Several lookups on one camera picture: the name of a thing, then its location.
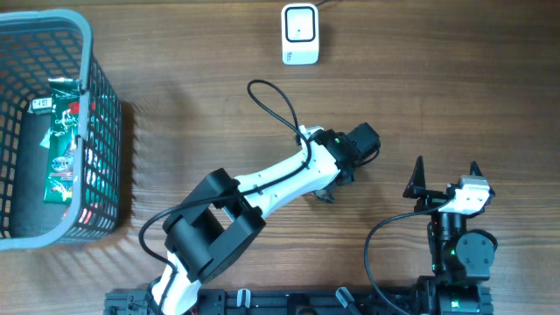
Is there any green 3M gloves packet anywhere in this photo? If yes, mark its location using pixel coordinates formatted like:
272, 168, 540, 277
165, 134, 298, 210
44, 78, 81, 204

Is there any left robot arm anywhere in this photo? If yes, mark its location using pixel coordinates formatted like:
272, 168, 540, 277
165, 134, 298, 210
146, 122, 381, 314

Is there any grey plastic shopping basket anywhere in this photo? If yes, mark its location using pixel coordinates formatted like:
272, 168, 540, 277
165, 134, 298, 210
1, 9, 123, 252

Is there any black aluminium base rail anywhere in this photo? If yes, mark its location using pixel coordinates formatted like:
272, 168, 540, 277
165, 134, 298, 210
103, 287, 494, 315

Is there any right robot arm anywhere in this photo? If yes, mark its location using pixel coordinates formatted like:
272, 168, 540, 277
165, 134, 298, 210
402, 157, 498, 315

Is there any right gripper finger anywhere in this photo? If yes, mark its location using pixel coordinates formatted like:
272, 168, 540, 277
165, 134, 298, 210
470, 161, 495, 197
402, 156, 426, 198

